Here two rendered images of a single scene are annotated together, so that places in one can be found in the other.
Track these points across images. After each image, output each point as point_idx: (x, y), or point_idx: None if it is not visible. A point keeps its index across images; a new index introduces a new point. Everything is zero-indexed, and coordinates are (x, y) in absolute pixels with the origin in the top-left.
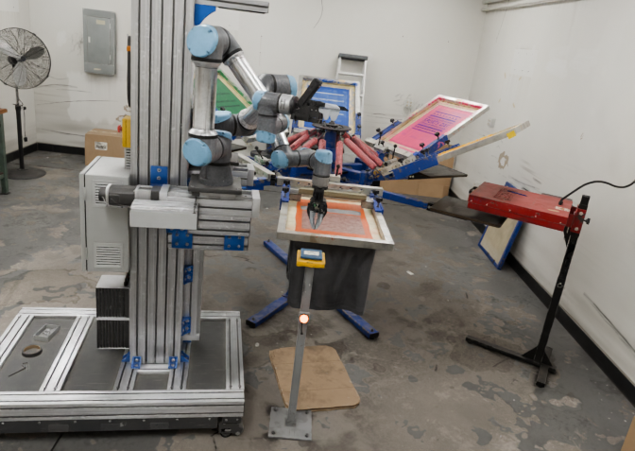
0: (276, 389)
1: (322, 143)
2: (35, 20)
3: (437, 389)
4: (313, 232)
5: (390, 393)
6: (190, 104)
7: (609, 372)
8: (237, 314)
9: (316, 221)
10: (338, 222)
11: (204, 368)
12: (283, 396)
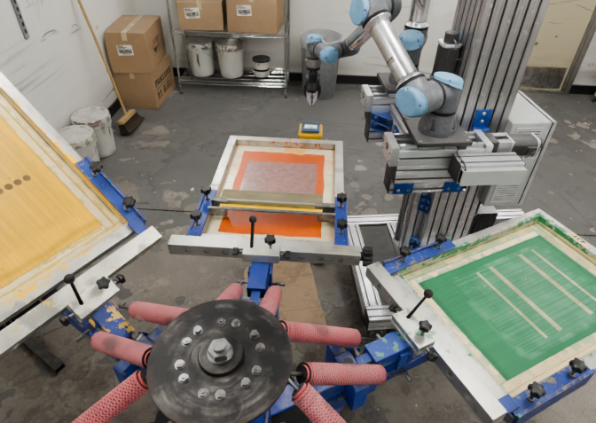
0: (317, 282)
1: (264, 306)
2: None
3: (162, 288)
4: (305, 160)
5: (212, 281)
6: (455, 28)
7: None
8: (370, 313)
9: (299, 178)
10: (271, 180)
11: (380, 246)
12: (310, 270)
